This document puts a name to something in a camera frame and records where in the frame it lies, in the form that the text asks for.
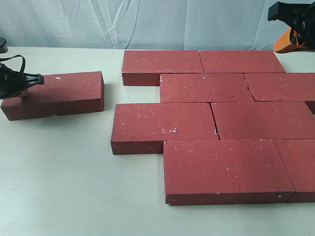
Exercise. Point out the front large red brick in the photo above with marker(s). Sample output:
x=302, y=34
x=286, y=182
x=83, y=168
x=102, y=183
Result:
x=222, y=172

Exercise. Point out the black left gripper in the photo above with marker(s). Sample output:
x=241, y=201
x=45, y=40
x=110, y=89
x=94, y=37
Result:
x=16, y=83

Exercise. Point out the red brick with white scuffs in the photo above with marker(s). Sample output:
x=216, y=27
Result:
x=142, y=128

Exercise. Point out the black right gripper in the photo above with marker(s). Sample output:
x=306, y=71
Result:
x=300, y=17

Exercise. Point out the white backdrop sheet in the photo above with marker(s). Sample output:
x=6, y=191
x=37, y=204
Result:
x=140, y=24

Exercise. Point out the black round object far left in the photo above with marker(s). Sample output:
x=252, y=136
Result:
x=3, y=45

